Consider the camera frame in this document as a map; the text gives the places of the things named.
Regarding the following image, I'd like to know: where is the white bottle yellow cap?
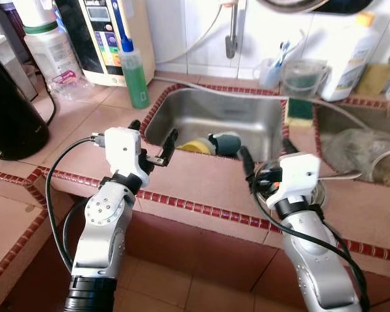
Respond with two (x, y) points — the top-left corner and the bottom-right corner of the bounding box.
(320, 10), (378, 103)

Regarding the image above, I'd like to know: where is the green yellow scouring sponge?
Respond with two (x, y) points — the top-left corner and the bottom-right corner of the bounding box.
(286, 97), (315, 129)

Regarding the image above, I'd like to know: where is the grey water hose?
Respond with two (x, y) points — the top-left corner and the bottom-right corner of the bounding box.
(149, 76), (368, 127)

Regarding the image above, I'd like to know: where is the white water filter appliance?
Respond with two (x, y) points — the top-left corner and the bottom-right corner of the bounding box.
(55, 0), (157, 87)

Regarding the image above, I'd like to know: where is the clear plastic container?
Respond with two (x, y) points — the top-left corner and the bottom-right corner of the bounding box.
(281, 60), (331, 99)

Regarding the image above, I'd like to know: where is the toothbrush holder cup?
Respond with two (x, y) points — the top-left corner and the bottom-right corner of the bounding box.
(257, 29), (306, 90)

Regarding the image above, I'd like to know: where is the black electric kettle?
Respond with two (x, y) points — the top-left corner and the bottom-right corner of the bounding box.
(0, 45), (51, 161)

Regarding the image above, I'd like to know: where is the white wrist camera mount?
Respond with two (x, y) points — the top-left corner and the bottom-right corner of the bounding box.
(268, 153), (321, 209)
(104, 127), (151, 187)

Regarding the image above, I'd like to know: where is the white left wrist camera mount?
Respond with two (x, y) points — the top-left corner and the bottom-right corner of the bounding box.
(104, 127), (151, 187)

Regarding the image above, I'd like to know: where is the steel sink basin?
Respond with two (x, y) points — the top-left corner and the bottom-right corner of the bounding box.
(143, 86), (287, 163)
(314, 101), (390, 189)

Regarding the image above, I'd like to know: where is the clear plastic bag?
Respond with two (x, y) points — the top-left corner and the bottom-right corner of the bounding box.
(322, 127), (390, 186)

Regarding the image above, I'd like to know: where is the steel wall tap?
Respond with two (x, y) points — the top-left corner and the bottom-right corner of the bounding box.
(222, 0), (242, 59)

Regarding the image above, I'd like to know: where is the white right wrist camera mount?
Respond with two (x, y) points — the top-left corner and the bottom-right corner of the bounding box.
(268, 153), (321, 209)

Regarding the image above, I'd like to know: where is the hanging steel wok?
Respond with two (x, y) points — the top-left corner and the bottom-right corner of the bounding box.
(257, 0), (374, 15)

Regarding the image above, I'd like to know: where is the yellow plastic bowl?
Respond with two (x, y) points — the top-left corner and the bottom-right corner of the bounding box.
(179, 138), (215, 155)

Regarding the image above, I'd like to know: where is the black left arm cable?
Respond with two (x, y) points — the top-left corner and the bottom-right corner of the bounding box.
(44, 135), (108, 274)

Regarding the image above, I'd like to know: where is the steel spoon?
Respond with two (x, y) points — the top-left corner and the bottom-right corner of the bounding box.
(318, 170), (363, 181)

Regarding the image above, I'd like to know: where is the green dish soap bottle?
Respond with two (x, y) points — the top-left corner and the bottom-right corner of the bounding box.
(114, 0), (151, 110)

